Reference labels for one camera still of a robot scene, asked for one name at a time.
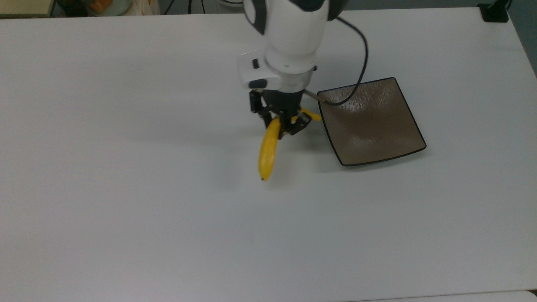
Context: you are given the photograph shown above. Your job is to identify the square brown ceramic plate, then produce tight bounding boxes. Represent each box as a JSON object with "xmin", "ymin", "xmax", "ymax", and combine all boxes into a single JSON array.
[{"xmin": 317, "ymin": 77, "xmax": 427, "ymax": 167}]

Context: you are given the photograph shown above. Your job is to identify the wooden board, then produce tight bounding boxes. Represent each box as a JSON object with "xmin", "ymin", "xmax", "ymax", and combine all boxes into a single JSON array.
[{"xmin": 0, "ymin": 0, "xmax": 55, "ymax": 18}]

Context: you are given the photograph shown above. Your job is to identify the whitish plastic bag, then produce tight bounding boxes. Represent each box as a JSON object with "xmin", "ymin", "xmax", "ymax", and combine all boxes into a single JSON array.
[{"xmin": 126, "ymin": 0, "xmax": 162, "ymax": 16}]

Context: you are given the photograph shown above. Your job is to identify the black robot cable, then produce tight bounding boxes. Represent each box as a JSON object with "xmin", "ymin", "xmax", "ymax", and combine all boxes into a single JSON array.
[{"xmin": 305, "ymin": 16, "xmax": 370, "ymax": 106}]

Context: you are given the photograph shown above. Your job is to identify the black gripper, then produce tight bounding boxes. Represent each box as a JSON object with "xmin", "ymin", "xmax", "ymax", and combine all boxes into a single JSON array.
[{"xmin": 250, "ymin": 89, "xmax": 313, "ymax": 137}]

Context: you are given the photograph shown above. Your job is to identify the black table clamp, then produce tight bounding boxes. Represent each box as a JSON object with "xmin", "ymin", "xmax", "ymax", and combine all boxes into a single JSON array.
[{"xmin": 478, "ymin": 0, "xmax": 511, "ymax": 23}]

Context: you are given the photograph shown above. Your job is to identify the yellow banana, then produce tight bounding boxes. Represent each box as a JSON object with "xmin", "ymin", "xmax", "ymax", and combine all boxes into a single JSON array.
[{"xmin": 258, "ymin": 107, "xmax": 323, "ymax": 182}]

